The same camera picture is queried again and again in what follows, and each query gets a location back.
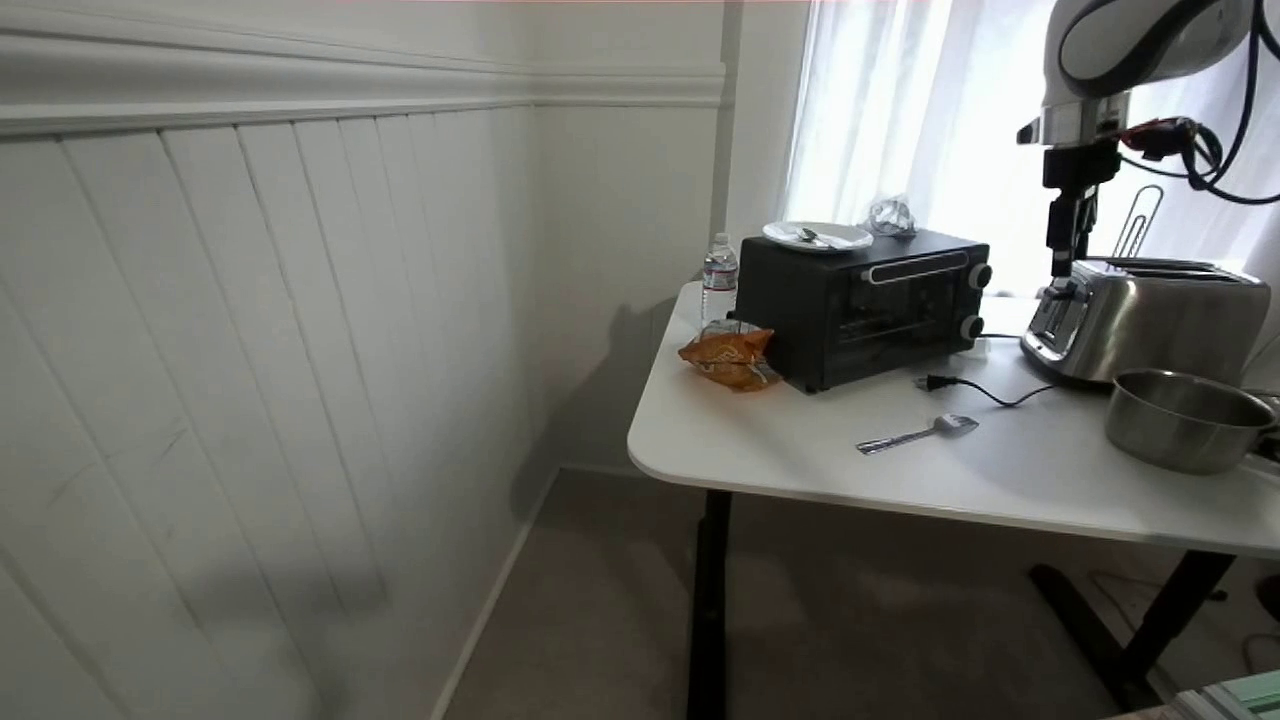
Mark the white sheer curtain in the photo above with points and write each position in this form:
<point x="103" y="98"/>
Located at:
<point x="934" y="123"/>

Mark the silver two-slot toaster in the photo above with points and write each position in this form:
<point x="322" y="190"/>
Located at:
<point x="1161" y="321"/>

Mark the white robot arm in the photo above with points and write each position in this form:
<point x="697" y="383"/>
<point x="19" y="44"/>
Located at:
<point x="1133" y="44"/>

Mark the bread pastry on table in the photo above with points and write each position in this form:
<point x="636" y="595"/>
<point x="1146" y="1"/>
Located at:
<point x="729" y="358"/>

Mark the black table leg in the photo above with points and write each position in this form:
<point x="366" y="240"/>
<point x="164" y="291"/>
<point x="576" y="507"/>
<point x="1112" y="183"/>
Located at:
<point x="1173" y="602"/>
<point x="711" y="602"/>

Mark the black toaster oven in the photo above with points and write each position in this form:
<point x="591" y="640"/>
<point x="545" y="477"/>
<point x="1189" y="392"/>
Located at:
<point x="855" y="313"/>

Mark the grey plastic spoon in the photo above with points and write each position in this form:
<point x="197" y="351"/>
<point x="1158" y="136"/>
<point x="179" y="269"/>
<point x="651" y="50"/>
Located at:
<point x="955" y="427"/>

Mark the crumpled clear plastic wrap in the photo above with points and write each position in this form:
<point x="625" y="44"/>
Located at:
<point x="892" y="223"/>

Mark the pale green box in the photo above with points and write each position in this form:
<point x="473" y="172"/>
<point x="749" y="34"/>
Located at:
<point x="1232" y="698"/>

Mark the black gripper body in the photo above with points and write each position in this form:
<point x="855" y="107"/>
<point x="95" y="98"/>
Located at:
<point x="1072" y="164"/>

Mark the small clear water bottle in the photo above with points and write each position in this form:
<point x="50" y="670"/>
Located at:
<point x="722" y="266"/>

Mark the white plate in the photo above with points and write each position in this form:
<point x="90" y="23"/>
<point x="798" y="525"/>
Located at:
<point x="815" y="237"/>

